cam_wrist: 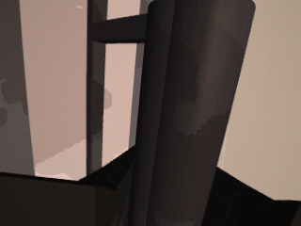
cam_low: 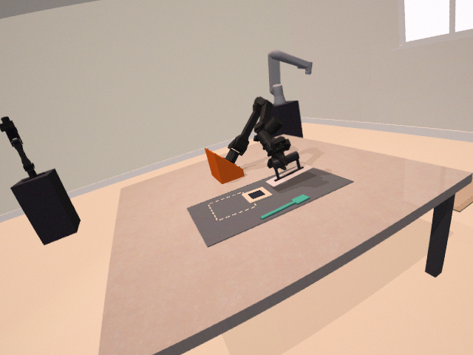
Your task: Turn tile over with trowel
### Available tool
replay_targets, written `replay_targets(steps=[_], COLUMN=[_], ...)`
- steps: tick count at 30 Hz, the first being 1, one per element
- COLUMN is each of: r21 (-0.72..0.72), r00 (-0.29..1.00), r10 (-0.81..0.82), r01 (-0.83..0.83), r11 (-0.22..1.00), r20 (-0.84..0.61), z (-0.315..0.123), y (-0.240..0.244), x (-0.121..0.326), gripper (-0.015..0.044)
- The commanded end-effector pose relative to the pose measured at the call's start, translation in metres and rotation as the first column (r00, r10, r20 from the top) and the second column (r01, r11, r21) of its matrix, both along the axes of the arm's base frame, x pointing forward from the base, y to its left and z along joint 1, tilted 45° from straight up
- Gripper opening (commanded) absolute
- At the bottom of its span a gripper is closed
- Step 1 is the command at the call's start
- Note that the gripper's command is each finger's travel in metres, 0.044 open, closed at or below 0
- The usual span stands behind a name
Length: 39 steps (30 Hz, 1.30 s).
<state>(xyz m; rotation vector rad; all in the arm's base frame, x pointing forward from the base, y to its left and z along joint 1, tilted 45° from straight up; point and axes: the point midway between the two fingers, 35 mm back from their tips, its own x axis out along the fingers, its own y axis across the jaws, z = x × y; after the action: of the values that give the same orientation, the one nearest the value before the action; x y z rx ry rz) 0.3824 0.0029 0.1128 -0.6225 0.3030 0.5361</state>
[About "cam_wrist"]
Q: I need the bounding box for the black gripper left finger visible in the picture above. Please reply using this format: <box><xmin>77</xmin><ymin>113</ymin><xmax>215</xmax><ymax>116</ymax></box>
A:
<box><xmin>0</xmin><ymin>145</ymin><xmax>135</xmax><ymax>226</ymax></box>

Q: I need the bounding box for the dark grey mat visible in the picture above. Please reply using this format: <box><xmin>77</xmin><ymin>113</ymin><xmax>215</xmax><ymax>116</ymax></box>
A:
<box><xmin>0</xmin><ymin>0</ymin><xmax>145</xmax><ymax>176</ymax></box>

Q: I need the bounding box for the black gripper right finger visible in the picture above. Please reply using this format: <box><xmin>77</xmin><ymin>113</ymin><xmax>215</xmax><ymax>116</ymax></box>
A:
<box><xmin>201</xmin><ymin>167</ymin><xmax>301</xmax><ymax>226</ymax></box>

